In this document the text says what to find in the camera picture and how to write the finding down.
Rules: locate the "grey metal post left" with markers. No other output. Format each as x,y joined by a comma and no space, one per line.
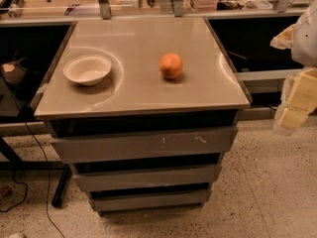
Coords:
105,11

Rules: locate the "orange fruit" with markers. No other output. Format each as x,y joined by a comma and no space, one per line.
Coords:
170,66

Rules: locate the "grey bottom drawer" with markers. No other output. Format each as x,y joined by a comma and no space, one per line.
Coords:
153,200

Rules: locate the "dark bag under table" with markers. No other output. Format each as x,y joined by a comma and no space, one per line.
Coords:
21,77

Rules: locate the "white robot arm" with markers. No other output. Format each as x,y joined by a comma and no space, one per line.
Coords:
299,92

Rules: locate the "grey drawer cabinet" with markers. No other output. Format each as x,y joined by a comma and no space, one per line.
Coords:
134,97

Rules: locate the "grey middle drawer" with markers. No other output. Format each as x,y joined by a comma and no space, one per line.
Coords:
147,178

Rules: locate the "black table leg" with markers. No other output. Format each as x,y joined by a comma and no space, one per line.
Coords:
61,186

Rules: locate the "white bowl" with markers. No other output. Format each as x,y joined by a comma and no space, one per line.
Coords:
87,70

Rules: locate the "grey top drawer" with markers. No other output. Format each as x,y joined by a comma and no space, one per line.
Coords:
153,144

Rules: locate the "grey drawer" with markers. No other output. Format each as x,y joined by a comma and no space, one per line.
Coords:
153,200
147,178
153,144

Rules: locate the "grey metal side shelf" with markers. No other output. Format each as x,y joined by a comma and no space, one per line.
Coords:
266,81

